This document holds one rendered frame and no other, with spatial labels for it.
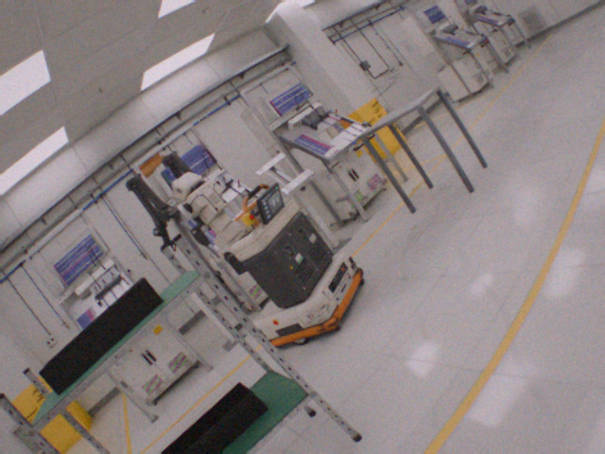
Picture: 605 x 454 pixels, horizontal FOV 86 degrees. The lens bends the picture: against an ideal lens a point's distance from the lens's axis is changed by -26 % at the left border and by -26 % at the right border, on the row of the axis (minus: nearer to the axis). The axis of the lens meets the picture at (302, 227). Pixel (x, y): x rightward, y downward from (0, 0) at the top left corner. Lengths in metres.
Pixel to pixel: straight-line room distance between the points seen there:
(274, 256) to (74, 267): 2.16
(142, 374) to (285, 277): 1.94
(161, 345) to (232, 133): 3.35
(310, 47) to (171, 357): 4.85
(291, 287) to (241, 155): 3.67
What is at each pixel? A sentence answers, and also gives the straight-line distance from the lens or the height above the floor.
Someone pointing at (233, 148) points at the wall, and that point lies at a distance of 6.01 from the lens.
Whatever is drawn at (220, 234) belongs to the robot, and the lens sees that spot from 2.89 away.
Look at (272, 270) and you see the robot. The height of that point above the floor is 0.56.
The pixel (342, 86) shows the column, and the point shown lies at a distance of 6.55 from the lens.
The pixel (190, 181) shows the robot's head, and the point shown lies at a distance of 2.95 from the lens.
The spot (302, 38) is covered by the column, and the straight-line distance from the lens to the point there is 6.65.
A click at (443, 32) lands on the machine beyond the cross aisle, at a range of 7.34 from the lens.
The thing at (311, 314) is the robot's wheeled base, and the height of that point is 0.21.
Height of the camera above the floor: 1.12
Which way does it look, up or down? 10 degrees down
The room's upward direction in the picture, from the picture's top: 37 degrees counter-clockwise
